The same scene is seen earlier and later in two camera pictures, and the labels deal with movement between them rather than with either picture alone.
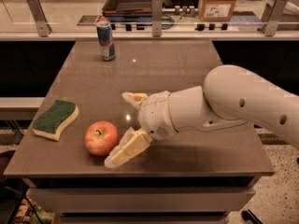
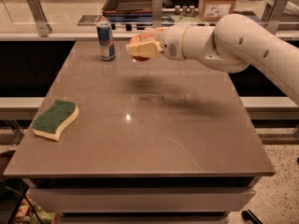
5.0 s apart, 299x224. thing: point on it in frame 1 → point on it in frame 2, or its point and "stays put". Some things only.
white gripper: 154,115 → 172,42
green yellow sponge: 49,124 stays put
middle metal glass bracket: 157,14 stays put
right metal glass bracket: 273,13 stays put
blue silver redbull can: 105,38 stays put
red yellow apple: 101,138 → 138,39
